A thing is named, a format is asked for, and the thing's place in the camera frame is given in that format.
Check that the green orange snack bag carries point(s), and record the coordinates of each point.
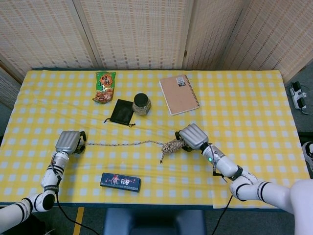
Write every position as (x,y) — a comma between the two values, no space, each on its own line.
(105,85)

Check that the glass jar black lid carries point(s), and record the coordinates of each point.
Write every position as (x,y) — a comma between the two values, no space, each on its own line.
(141,104)

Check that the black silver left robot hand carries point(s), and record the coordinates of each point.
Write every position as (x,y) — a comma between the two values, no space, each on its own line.
(67,142)

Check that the dark blue printed box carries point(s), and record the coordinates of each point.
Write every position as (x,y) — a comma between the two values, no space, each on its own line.
(121,182)

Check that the yellow floor tape strip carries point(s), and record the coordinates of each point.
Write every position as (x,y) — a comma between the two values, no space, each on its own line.
(78,220)

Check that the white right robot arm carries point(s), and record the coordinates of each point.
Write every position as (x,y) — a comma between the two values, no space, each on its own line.
(269,191)

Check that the yellow white checkered tablecloth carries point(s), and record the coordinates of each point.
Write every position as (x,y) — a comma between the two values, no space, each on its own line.
(244,110)

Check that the white power strip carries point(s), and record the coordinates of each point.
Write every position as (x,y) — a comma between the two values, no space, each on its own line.
(297,96)

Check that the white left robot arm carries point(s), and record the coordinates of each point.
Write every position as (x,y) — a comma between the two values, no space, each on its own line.
(50,178)

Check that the brown spiral notebook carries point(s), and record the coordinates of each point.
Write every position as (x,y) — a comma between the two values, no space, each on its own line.
(179,95)

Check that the black white sneaker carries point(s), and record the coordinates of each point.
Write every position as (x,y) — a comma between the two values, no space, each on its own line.
(308,154)

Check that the woven folding screen panel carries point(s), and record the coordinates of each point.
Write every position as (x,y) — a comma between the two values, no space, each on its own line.
(210,31)
(137,31)
(41,31)
(8,88)
(276,34)

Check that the metal screen hinge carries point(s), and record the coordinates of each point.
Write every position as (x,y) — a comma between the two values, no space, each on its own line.
(185,54)

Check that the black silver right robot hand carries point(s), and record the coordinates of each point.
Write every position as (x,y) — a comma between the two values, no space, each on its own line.
(194,137)

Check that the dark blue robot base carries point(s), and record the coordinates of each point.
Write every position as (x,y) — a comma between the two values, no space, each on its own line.
(154,221)

